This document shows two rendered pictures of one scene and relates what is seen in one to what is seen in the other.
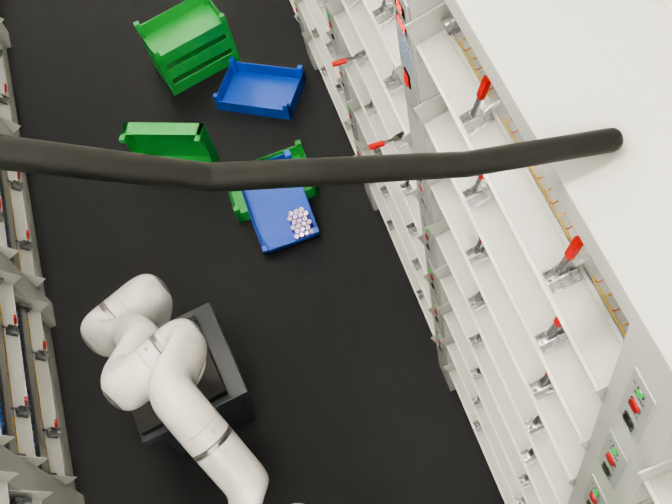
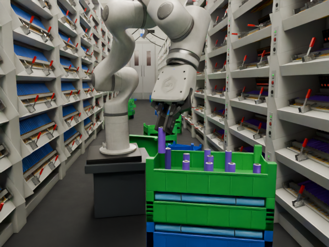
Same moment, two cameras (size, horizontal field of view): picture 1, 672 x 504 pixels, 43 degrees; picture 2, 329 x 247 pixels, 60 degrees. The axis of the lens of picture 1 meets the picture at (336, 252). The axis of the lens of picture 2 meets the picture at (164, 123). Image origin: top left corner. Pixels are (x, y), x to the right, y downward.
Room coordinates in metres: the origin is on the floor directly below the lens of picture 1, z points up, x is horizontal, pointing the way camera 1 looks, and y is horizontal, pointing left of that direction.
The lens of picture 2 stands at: (-0.37, 0.32, 0.66)
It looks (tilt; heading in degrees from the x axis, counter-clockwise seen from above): 8 degrees down; 359
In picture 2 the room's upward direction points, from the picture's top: straight up
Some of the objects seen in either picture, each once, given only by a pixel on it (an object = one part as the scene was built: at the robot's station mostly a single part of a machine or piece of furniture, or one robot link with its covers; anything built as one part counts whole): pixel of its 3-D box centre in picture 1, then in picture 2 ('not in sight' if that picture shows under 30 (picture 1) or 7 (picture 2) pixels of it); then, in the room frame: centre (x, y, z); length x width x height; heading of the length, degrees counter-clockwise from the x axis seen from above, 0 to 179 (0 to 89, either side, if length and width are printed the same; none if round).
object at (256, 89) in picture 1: (259, 87); (182, 148); (2.25, 0.09, 0.04); 0.30 x 0.20 x 0.08; 59
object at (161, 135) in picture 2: not in sight; (161, 139); (0.32, 0.31, 0.52); 0.02 x 0.02 x 0.06
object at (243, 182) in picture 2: not in sight; (208, 165); (0.36, 0.19, 0.44); 0.30 x 0.20 x 0.08; 80
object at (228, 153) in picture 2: not in sight; (228, 161); (0.42, 0.12, 0.44); 0.02 x 0.02 x 0.06
